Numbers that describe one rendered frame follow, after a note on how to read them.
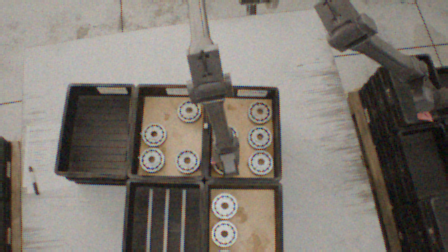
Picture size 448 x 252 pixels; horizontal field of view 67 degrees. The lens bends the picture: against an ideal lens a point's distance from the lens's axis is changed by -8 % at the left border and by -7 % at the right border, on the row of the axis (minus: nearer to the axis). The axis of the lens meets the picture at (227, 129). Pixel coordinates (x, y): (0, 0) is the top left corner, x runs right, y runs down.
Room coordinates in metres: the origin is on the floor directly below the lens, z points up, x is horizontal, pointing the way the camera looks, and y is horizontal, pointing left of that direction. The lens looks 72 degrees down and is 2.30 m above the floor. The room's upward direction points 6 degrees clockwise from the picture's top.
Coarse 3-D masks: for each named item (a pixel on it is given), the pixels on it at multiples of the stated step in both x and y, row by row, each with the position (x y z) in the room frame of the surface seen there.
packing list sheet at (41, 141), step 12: (36, 132) 0.41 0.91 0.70; (48, 132) 0.41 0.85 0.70; (36, 144) 0.35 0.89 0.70; (48, 144) 0.36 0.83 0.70; (36, 156) 0.29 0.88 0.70; (48, 156) 0.30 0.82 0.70; (24, 168) 0.23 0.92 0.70; (36, 168) 0.23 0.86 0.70; (48, 168) 0.24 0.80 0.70; (24, 180) 0.17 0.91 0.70; (36, 180) 0.18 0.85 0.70; (48, 180) 0.19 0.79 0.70; (60, 180) 0.20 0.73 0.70
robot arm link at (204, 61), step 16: (192, 0) 0.62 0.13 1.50; (192, 16) 0.55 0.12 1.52; (192, 32) 0.49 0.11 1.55; (208, 32) 0.49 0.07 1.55; (192, 48) 0.43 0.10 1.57; (208, 48) 0.43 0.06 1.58; (192, 64) 0.39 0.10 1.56; (208, 64) 0.39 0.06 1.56; (192, 80) 0.36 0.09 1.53; (208, 80) 0.37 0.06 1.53
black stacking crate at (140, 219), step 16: (144, 192) 0.18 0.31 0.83; (160, 192) 0.19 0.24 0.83; (176, 192) 0.19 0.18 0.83; (192, 192) 0.20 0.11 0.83; (128, 208) 0.10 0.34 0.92; (144, 208) 0.11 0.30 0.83; (160, 208) 0.12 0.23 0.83; (176, 208) 0.13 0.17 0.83; (192, 208) 0.14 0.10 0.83; (128, 224) 0.04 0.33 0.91; (144, 224) 0.05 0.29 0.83; (160, 224) 0.06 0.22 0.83; (176, 224) 0.07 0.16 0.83; (192, 224) 0.07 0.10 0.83; (128, 240) -0.02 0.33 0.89; (144, 240) -0.01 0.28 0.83; (160, 240) 0.00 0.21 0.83; (176, 240) 0.00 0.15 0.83; (192, 240) 0.01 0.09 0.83
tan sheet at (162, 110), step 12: (144, 108) 0.54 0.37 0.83; (156, 108) 0.55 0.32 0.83; (168, 108) 0.55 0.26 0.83; (144, 120) 0.49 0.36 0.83; (156, 120) 0.49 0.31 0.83; (168, 120) 0.50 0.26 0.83; (168, 132) 0.44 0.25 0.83; (180, 132) 0.45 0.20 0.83; (192, 132) 0.46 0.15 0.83; (144, 144) 0.38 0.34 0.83; (168, 144) 0.39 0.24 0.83; (180, 144) 0.40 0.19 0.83; (192, 144) 0.40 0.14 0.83; (168, 156) 0.34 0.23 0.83; (168, 168) 0.29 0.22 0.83
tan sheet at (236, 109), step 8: (224, 104) 0.60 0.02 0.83; (232, 104) 0.60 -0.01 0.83; (240, 104) 0.61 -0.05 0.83; (248, 104) 0.61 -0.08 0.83; (232, 112) 0.57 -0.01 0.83; (240, 112) 0.57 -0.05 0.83; (232, 120) 0.53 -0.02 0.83; (240, 120) 0.53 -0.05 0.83; (248, 120) 0.54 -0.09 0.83; (240, 128) 0.50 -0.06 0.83; (248, 128) 0.50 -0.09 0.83; (240, 136) 0.46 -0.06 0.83; (272, 136) 0.48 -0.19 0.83; (240, 144) 0.43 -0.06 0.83; (272, 144) 0.44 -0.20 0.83; (240, 152) 0.39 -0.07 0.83; (248, 152) 0.40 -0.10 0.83; (272, 152) 0.41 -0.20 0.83; (240, 160) 0.36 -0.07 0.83; (240, 168) 0.32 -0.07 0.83; (272, 168) 0.34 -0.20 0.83; (216, 176) 0.28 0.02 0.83; (240, 176) 0.29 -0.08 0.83; (248, 176) 0.29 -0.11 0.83; (256, 176) 0.30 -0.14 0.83; (264, 176) 0.30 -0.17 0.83; (272, 176) 0.30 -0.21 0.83
